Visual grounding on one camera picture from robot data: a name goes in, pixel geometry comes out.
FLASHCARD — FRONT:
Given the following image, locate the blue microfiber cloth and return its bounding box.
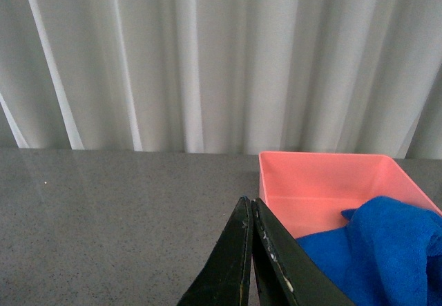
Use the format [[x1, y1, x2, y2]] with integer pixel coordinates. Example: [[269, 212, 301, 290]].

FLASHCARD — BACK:
[[297, 196, 441, 305]]

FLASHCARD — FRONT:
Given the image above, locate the white pleated curtain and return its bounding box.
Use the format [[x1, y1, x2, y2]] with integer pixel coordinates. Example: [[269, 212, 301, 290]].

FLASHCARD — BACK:
[[1, 0, 441, 159]]

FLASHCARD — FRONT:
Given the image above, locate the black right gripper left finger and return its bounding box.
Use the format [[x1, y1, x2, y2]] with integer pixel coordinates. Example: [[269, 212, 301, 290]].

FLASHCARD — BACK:
[[178, 196, 253, 306]]

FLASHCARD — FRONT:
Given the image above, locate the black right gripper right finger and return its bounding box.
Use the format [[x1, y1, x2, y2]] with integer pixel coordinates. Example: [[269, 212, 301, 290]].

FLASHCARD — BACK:
[[251, 199, 354, 305]]

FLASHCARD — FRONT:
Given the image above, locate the pink plastic box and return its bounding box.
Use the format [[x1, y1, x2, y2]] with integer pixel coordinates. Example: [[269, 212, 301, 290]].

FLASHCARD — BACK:
[[259, 151, 441, 238]]

